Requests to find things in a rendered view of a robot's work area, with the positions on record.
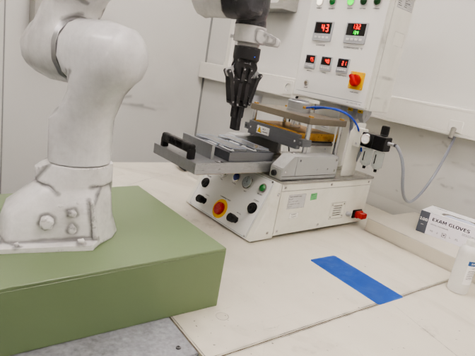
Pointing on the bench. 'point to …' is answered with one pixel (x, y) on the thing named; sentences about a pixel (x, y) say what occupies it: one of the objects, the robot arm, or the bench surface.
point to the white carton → (446, 225)
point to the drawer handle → (179, 144)
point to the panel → (233, 199)
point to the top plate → (303, 113)
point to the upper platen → (323, 138)
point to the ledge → (413, 239)
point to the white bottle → (463, 268)
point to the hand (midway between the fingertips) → (236, 117)
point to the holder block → (242, 155)
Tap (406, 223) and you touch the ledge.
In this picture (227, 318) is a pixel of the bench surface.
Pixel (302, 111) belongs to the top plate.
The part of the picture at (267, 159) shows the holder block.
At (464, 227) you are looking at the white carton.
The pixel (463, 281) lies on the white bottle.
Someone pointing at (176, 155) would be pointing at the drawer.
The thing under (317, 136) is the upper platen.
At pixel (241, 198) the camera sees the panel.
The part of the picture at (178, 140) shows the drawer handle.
